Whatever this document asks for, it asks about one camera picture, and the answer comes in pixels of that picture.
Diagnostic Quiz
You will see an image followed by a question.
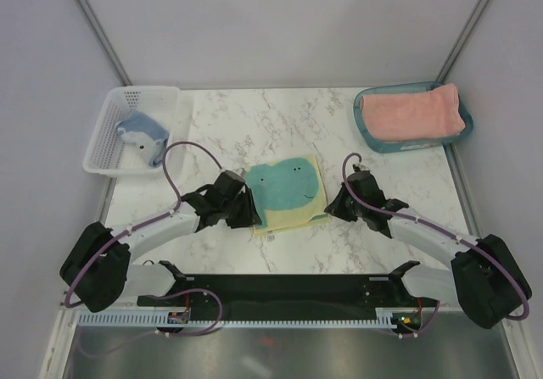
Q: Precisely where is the yellow green towel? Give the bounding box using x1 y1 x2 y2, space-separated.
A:
244 155 330 237

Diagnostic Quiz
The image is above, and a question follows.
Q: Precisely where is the pink terry towel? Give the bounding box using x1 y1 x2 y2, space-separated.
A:
361 84 466 142

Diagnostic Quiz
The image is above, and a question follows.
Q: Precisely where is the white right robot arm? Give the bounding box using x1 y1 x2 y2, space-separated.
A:
325 170 532 328

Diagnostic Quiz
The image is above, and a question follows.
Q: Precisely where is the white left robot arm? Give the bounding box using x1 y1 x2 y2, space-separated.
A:
59 170 262 313

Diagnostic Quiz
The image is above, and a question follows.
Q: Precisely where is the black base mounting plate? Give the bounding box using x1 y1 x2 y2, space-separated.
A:
135 272 440 327

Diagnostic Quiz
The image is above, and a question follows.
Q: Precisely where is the blue towel in basket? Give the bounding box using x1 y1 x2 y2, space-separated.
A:
115 110 170 168

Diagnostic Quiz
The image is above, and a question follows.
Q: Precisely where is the white plastic basket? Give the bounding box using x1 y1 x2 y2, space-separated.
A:
82 86 181 178

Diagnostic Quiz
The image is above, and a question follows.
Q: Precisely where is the white slotted cable duct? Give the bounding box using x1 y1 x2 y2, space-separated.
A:
76 309 396 330

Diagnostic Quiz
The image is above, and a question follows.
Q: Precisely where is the right corner frame post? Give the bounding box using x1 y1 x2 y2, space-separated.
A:
435 0 492 82

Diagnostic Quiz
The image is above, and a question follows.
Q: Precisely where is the corner frame post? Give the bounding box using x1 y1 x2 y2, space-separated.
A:
74 0 132 86
435 0 492 82

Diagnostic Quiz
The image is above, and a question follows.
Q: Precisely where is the left corner frame post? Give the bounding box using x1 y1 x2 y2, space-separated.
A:
74 0 132 86

